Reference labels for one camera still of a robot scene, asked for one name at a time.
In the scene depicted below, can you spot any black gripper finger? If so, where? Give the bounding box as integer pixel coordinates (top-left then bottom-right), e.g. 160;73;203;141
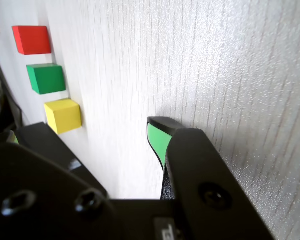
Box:
146;116;276;240
0;121;121;240

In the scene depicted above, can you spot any yellow wooden cube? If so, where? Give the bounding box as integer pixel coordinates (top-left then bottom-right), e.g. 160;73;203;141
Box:
43;98;81;135

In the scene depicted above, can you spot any green wooden cube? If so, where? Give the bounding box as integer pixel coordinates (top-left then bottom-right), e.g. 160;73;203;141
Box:
26;63;67;96

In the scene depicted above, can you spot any red wooden cube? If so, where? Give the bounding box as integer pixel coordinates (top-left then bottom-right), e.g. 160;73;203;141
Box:
11;25;53;55

